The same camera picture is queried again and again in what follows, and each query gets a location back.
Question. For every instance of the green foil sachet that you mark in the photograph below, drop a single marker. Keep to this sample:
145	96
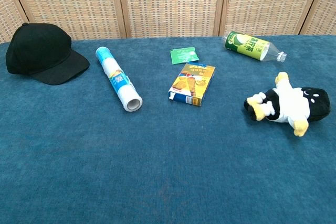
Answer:
183	55

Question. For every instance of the woven folding screen panel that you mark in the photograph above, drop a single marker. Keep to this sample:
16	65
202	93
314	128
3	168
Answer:
170	3
325	11
8	11
267	1
71	3

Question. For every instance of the white blue plastic wrap roll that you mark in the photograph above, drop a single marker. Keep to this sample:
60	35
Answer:
118	79

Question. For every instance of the blue table cover cloth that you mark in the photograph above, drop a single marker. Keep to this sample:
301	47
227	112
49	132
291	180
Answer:
157	161

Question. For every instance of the yellow snack carton box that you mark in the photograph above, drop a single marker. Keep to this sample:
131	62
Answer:
191	82

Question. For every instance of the green label plastic bottle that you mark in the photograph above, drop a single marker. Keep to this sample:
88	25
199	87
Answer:
246	45

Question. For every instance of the black baseball cap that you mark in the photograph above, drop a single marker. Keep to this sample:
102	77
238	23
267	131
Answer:
39	48

